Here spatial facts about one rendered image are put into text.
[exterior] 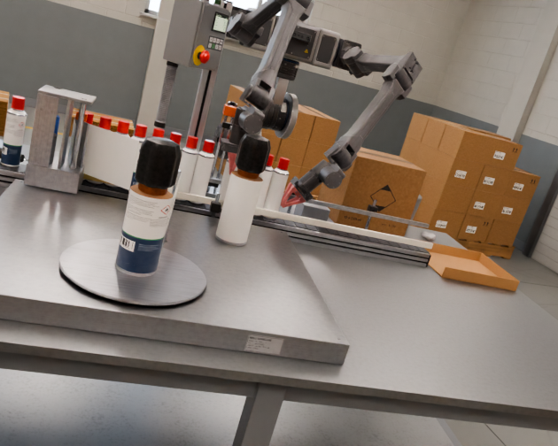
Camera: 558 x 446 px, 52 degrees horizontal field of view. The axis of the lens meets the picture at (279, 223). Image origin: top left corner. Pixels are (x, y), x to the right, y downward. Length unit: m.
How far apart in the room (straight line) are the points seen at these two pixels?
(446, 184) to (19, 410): 4.33
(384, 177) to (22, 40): 5.62
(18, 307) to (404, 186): 1.51
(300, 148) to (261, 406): 4.41
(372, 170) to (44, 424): 1.36
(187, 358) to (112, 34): 6.29
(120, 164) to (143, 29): 5.58
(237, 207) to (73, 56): 5.82
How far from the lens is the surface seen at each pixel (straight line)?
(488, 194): 5.82
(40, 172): 1.70
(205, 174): 1.81
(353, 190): 2.14
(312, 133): 5.47
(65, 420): 1.91
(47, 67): 7.26
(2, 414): 1.92
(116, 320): 1.13
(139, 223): 1.20
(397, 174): 2.20
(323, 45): 2.53
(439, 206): 5.52
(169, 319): 1.13
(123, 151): 1.70
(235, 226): 1.55
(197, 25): 1.76
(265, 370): 1.14
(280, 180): 1.84
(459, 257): 2.35
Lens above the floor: 1.42
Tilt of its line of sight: 17 degrees down
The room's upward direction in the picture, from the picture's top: 16 degrees clockwise
